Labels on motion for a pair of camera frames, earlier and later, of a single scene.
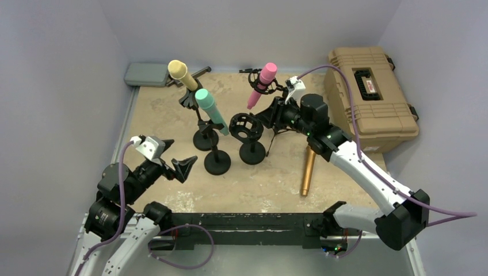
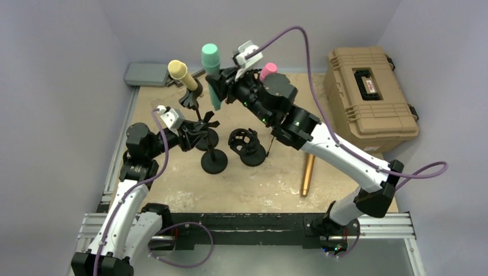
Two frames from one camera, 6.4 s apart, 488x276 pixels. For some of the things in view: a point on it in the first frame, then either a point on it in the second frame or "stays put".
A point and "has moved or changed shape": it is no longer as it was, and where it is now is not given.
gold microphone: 308,171 stays put
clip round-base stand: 216,162 stays put
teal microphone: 207,103 → 211,59
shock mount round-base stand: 247,127 has moved or changed shape
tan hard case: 384,115 stays put
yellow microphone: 178,69 stays put
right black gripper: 273,115 → 226,86
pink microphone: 267,74 stays put
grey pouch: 147,75 stays put
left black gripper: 181,168 → 187,135
